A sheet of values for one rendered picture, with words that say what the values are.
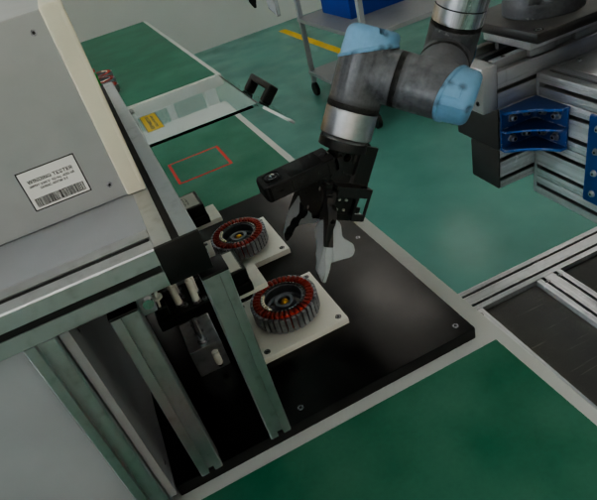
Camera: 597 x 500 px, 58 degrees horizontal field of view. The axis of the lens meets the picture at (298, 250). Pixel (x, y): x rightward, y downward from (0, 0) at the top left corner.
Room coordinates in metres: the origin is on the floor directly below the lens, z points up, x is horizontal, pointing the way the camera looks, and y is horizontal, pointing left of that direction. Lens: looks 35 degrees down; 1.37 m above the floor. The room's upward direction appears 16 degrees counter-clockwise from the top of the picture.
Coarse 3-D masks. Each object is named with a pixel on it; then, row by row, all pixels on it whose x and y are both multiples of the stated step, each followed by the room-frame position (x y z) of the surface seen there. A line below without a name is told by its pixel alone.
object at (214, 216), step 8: (192, 192) 0.93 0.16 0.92; (184, 200) 0.90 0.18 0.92; (192, 200) 0.89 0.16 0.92; (200, 200) 0.89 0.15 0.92; (192, 208) 0.87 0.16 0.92; (200, 208) 0.87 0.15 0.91; (208, 208) 0.92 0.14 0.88; (192, 216) 0.87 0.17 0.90; (200, 216) 0.87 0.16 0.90; (208, 216) 0.87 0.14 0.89; (216, 216) 0.88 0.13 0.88; (200, 224) 0.87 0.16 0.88; (208, 224) 0.87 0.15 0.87
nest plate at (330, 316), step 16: (320, 288) 0.72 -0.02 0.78; (320, 304) 0.68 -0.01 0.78; (336, 304) 0.67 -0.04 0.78; (320, 320) 0.64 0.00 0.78; (336, 320) 0.63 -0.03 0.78; (256, 336) 0.64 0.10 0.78; (272, 336) 0.63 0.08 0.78; (288, 336) 0.62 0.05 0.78; (304, 336) 0.61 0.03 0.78; (320, 336) 0.62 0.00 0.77; (272, 352) 0.60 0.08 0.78; (288, 352) 0.60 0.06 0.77
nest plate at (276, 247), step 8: (272, 232) 0.93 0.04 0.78; (208, 240) 0.97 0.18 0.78; (272, 240) 0.90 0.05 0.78; (280, 240) 0.90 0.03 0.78; (208, 248) 0.94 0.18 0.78; (264, 248) 0.89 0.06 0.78; (272, 248) 0.88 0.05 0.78; (280, 248) 0.87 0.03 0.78; (288, 248) 0.86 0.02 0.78; (256, 256) 0.87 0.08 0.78; (264, 256) 0.86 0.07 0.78; (272, 256) 0.85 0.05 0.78; (280, 256) 0.86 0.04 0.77; (248, 264) 0.85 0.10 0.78; (256, 264) 0.84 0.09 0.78; (264, 264) 0.85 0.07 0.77
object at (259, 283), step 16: (224, 256) 0.69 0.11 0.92; (240, 272) 0.64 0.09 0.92; (256, 272) 0.68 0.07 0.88; (240, 288) 0.63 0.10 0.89; (256, 288) 0.64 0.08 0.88; (192, 304) 0.62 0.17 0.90; (208, 304) 0.62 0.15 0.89; (160, 320) 0.61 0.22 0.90; (176, 320) 0.61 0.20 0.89; (192, 320) 0.62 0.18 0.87
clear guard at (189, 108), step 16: (208, 80) 1.10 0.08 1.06; (224, 80) 1.07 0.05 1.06; (160, 96) 1.08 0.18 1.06; (176, 96) 1.06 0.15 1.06; (192, 96) 1.02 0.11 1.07; (208, 96) 1.00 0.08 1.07; (224, 96) 0.97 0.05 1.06; (240, 96) 0.95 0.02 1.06; (256, 96) 1.04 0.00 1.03; (144, 112) 1.01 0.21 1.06; (160, 112) 0.99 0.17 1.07; (176, 112) 0.96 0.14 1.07; (192, 112) 0.94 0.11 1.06; (208, 112) 0.91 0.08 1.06; (224, 112) 0.89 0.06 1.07; (240, 112) 0.88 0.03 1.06; (272, 112) 0.89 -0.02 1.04; (144, 128) 0.93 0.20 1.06; (160, 128) 0.90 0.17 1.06; (176, 128) 0.88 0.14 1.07; (192, 128) 0.86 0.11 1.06
